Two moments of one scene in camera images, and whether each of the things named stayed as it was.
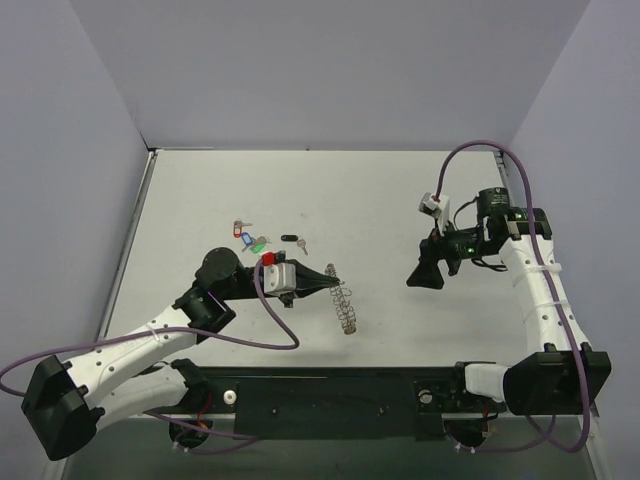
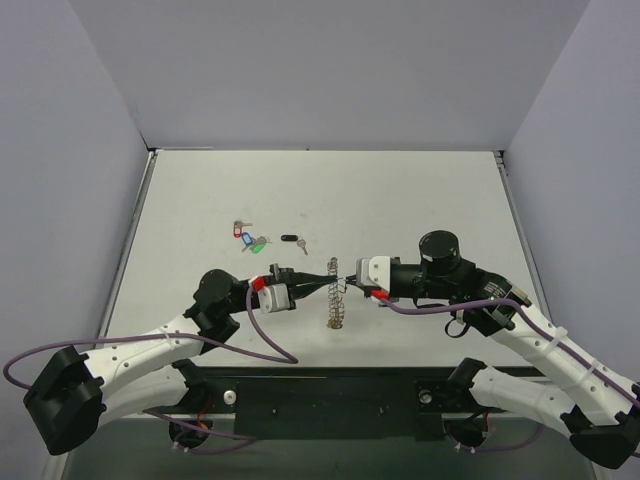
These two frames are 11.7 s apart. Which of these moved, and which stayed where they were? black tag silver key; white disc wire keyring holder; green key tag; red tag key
Moved: white disc wire keyring holder
Stayed: green key tag; black tag silver key; red tag key
